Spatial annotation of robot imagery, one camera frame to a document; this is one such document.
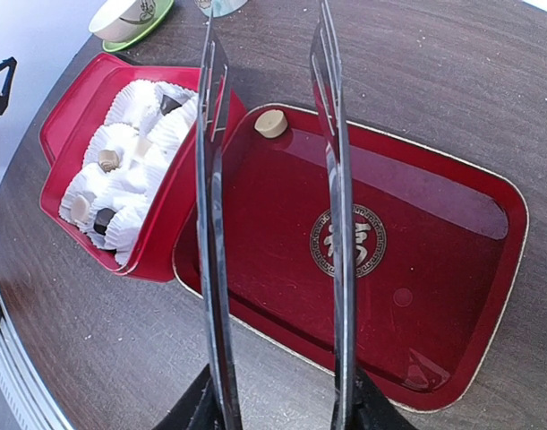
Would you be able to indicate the dark heart chocolate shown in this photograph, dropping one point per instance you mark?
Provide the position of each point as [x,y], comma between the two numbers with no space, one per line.
[103,218]

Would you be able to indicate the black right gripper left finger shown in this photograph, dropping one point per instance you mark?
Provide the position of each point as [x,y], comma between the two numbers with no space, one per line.
[196,409]

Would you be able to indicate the white cube chocolate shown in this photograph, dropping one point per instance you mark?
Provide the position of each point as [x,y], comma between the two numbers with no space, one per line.
[141,149]

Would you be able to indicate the dark red lacquer tray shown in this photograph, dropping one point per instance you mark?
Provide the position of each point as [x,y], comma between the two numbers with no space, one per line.
[438,242]

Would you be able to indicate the red tin box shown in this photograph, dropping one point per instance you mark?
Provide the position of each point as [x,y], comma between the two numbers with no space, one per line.
[172,208]

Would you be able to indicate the red tin lid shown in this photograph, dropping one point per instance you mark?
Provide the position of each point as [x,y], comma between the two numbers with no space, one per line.
[62,118]

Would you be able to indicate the white paper liners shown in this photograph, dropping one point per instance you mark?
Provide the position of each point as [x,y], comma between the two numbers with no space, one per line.
[130,189]

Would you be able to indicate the white ceramic bowl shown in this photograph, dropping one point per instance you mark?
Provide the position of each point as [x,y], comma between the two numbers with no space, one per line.
[119,20]

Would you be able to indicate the green saucer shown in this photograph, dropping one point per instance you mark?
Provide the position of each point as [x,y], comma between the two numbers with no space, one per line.
[163,9]

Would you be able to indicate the tan ridged chocolate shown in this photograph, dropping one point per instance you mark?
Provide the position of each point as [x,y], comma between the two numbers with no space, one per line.
[80,211]

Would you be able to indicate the tan flower chocolate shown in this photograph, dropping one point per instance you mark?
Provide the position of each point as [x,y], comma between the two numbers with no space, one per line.
[108,160]

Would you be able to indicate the tall coral pattern mug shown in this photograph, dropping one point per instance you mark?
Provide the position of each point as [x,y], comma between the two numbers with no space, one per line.
[219,8]

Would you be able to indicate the dark brown chocolate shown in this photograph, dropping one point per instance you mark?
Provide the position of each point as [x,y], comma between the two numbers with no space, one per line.
[168,104]

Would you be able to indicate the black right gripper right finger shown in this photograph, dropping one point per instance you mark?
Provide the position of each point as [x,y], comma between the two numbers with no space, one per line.
[371,408]

